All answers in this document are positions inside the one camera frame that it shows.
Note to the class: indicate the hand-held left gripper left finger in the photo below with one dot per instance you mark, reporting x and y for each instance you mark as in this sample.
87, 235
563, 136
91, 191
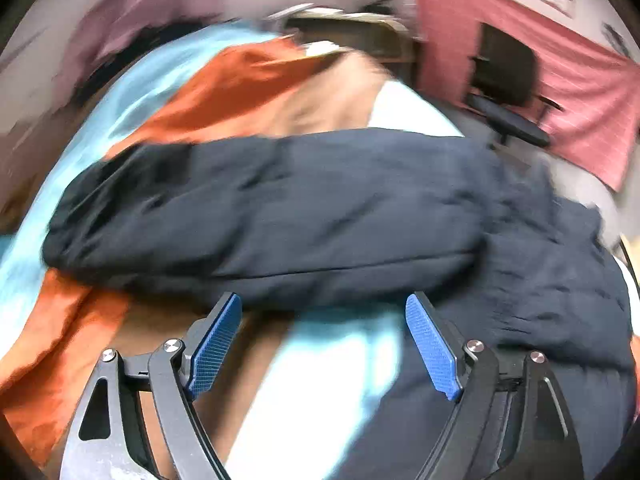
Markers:
214, 347

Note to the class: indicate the black office chair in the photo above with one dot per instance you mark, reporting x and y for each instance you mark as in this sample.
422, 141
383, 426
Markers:
505, 65

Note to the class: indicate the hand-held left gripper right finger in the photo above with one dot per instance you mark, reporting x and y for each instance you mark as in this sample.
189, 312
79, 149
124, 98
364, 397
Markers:
434, 352

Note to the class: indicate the wooden desk with shelves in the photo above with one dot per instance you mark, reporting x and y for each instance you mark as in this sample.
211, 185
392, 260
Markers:
360, 35

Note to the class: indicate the purple cloth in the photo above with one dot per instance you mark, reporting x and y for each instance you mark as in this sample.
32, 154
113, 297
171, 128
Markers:
150, 0

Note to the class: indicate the dark navy padded jacket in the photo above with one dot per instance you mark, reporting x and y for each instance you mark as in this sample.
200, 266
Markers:
300, 210

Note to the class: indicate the pink striped wall cloth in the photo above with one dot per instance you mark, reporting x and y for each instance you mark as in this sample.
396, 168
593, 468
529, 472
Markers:
575, 85

